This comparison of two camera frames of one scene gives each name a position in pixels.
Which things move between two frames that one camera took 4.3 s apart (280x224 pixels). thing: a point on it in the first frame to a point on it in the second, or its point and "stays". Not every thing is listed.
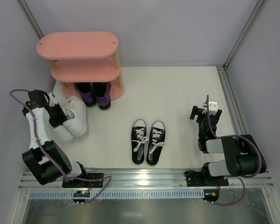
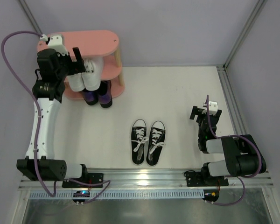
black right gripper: [203, 114] stays
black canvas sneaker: [157, 141] stays
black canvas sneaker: [139, 139] stays
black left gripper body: [58, 118] to [73, 64]
